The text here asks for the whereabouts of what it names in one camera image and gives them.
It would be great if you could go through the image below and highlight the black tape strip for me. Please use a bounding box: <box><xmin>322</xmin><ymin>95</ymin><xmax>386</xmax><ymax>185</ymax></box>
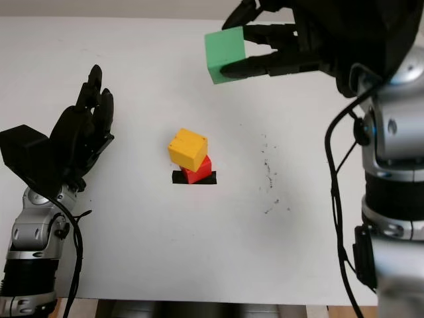
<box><xmin>171</xmin><ymin>170</ymin><xmax>218</xmax><ymax>186</ymax></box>

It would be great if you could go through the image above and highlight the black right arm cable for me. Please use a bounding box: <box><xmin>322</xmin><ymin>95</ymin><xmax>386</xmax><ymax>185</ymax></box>
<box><xmin>324</xmin><ymin>64</ymin><xmax>382</xmax><ymax>318</ymax></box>

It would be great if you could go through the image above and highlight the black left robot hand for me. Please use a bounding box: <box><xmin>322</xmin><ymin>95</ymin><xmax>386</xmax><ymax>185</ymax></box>
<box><xmin>49</xmin><ymin>64</ymin><xmax>116</xmax><ymax>192</ymax></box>

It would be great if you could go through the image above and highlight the yellow cube block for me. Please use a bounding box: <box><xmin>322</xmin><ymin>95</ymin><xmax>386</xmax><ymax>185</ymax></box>
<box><xmin>168</xmin><ymin>128</ymin><xmax>209</xmax><ymax>172</ymax></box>

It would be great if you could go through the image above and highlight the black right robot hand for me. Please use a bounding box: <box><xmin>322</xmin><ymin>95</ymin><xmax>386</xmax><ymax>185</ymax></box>
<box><xmin>220</xmin><ymin>0</ymin><xmax>389</xmax><ymax>97</ymax></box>

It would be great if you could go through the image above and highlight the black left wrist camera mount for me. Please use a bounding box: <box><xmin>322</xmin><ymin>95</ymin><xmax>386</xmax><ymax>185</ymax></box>
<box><xmin>0</xmin><ymin>125</ymin><xmax>67</xmax><ymax>199</ymax></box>

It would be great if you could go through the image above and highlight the green cube block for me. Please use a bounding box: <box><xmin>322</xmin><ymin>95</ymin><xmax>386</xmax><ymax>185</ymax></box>
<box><xmin>204</xmin><ymin>26</ymin><xmax>248</xmax><ymax>86</ymax></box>

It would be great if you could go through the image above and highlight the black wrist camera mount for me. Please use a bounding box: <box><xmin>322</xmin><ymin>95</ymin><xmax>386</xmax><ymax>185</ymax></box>
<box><xmin>380</xmin><ymin>0</ymin><xmax>421</xmax><ymax>79</ymax></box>
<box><xmin>0</xmin><ymin>125</ymin><xmax>67</xmax><ymax>199</ymax></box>

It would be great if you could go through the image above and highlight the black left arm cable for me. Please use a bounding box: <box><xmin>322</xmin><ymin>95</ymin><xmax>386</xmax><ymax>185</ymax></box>
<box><xmin>46</xmin><ymin>195</ymin><xmax>93</xmax><ymax>318</ymax></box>

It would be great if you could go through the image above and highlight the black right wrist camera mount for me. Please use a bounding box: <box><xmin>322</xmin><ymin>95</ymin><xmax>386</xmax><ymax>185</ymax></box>
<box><xmin>380</xmin><ymin>0</ymin><xmax>421</xmax><ymax>79</ymax></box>

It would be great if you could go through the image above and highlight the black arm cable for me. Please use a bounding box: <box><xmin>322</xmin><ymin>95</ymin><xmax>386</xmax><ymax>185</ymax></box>
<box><xmin>324</xmin><ymin>64</ymin><xmax>382</xmax><ymax>318</ymax></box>
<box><xmin>46</xmin><ymin>195</ymin><xmax>93</xmax><ymax>318</ymax></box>

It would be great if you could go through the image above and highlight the red cube block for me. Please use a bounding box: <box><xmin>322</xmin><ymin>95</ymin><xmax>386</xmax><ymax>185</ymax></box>
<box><xmin>180</xmin><ymin>155</ymin><xmax>213</xmax><ymax>184</ymax></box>

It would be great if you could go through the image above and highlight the dark grey robot torso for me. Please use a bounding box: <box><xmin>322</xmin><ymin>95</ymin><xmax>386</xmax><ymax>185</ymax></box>
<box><xmin>95</xmin><ymin>299</ymin><xmax>309</xmax><ymax>318</ymax></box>

